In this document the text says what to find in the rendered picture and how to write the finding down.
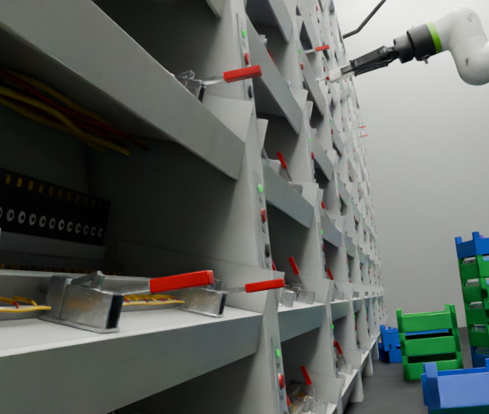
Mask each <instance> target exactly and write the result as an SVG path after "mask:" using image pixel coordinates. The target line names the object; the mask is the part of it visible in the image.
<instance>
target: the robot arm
mask: <svg viewBox="0 0 489 414"><path fill-rule="evenodd" d="M411 26H412V28H411V29H409V30H407V31H406V35H407V36H406V35H404V34H403V35H401V36H399V37H396V38H394V39H393V44H394V45H393V46H389V47H386V46H385V45H382V46H381V47H379V48H378V49H375V50H373V51H371V52H369V53H366V54H364V55H362V56H361V57H357V58H355V59H353V61H352V59H351V60H349V61H350V63H349V64H346V65H344V66H341V67H338V68H335V69H333V70H331V71H328V72H327V74H328V76H329V78H330V83H331V84H332V83H335V82H337V81H341V80H342V79H345V78H347V77H350V76H353V75H354V76H355V77H357V76H359V75H361V74H364V73H367V72H369V71H374V70H376V69H379V68H382V67H387V66H389V64H390V63H392V62H393V61H394V60H396V59H399V61H400V63H402V64H404V63H406V62H410V61H412V60H413V58H415V60H416V61H417V62H419V61H420V62H421V61H424V62H425V64H428V61H427V59H429V58H430V57H431V56H434V55H437V54H438V53H442V52H444V51H450V53H451V55H452V58H453V59H454V63H455V65H456V68H457V71H458V74H459V77H460V78H461V79H462V80H463V81H464V82H465V83H467V84H469V85H473V86H480V85H485V84H487V83H489V41H488V40H487V37H486V34H485V32H484V29H483V27H482V23H481V20H480V18H479V16H478V14H477V13H476V12H475V11H474V10H472V9H470V8H468V7H456V8H453V9H451V10H450V11H448V12H447V13H446V14H444V15H442V16H440V17H438V18H436V19H434V20H432V21H428V22H426V23H424V24H421V25H418V26H416V27H414V26H413V25H411Z"/></svg>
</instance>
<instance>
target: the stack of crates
mask: <svg viewBox="0 0 489 414"><path fill-rule="evenodd" d="M396 319H397V324H398V331H399V342H400V349H401V356H402V362H403V368H404V380H421V374H423V373H424V371H423V364H424V363H429V362H435V363H436V368H437V371H440V370H460V369H463V368H464V364H463V358H462V352H461V346H460V340H459V329H458V322H457V316H456V310H455V305H451V304H450V303H445V310H439V311H431V312H422V313H413V314H405V315H403V312H402V308H397V310H396ZM438 329H448V331H449V332H439V333H423V334H414V335H405V333H412V332H421V331H430V330H438ZM449 352H451V353H449ZM440 353H442V354H440ZM431 354H433V355H431ZM421 355H423V356H421Z"/></svg>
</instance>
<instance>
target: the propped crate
mask: <svg viewBox="0 0 489 414"><path fill-rule="evenodd" d="M424 367H425V374H426V386H427V406H428V413H429V414H489V372H485V373H475V374H465V375H446V376H438V374H437V368H436V363H435V362H429V363H424Z"/></svg>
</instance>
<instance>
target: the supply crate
mask: <svg viewBox="0 0 489 414"><path fill-rule="evenodd" d="M472 236H473V239H472V240H470V241H464V242H462V237H455V238H454V239H455V245H456V251H457V257H458V259H461V258H471V257H475V255H482V256H488V255H489V237H486V238H480V235H479V232H472Z"/></svg>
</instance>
